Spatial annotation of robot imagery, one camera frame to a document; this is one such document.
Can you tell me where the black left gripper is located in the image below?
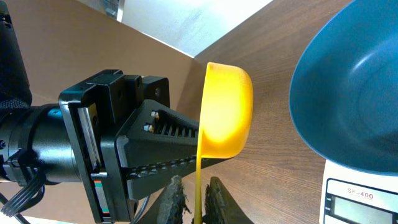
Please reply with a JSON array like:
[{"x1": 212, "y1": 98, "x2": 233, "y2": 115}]
[{"x1": 58, "y1": 69, "x2": 231, "y2": 224}]

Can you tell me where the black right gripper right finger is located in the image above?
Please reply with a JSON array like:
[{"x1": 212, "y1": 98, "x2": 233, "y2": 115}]
[{"x1": 202, "y1": 177, "x2": 254, "y2": 224}]

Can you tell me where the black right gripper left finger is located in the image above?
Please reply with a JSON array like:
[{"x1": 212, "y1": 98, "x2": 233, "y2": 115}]
[{"x1": 136, "y1": 175, "x2": 191, "y2": 224}]

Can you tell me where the yellow plastic measuring scoop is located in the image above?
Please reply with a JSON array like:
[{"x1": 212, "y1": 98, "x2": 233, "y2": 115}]
[{"x1": 193, "y1": 62, "x2": 254, "y2": 224}]

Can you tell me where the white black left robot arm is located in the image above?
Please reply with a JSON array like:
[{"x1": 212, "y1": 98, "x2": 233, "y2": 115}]
[{"x1": 1, "y1": 2, "x2": 199, "y2": 223}]

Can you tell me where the white digital kitchen scale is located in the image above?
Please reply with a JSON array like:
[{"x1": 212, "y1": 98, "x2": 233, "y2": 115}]
[{"x1": 319, "y1": 161, "x2": 397, "y2": 224}]

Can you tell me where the teal blue bowl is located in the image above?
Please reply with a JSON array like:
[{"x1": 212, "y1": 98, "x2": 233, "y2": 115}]
[{"x1": 289, "y1": 0, "x2": 397, "y2": 176}]

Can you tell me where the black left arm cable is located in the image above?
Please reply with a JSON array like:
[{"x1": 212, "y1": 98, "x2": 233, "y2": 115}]
[{"x1": 0, "y1": 167, "x2": 47, "y2": 224}]

